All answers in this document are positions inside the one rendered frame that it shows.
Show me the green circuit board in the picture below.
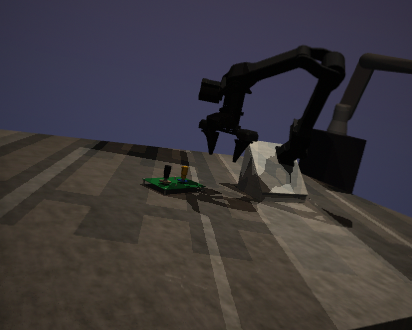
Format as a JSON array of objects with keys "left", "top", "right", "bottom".
[{"left": 143, "top": 165, "right": 206, "bottom": 195}]

